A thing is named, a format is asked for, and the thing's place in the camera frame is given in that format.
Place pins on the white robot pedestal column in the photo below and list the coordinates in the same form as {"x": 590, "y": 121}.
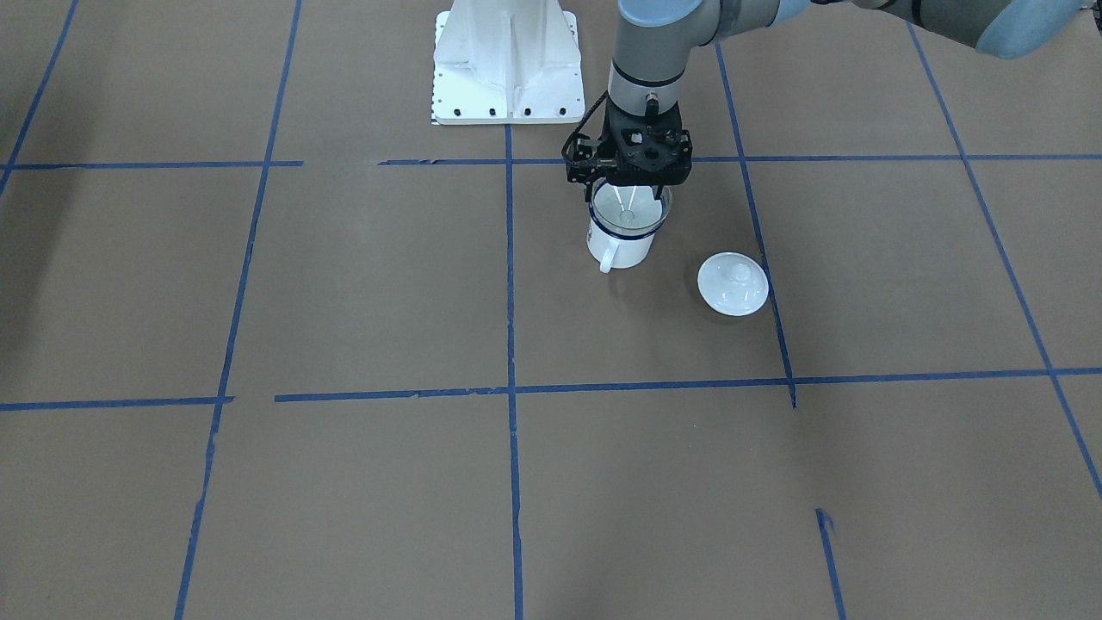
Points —
{"x": 506, "y": 62}

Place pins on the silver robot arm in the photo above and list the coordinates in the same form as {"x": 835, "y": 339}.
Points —
{"x": 655, "y": 40}

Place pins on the white enamel mug blue rim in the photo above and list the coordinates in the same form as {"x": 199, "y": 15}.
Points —
{"x": 615, "y": 253}

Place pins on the white ceramic lid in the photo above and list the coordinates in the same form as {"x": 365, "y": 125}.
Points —
{"x": 733, "y": 284}

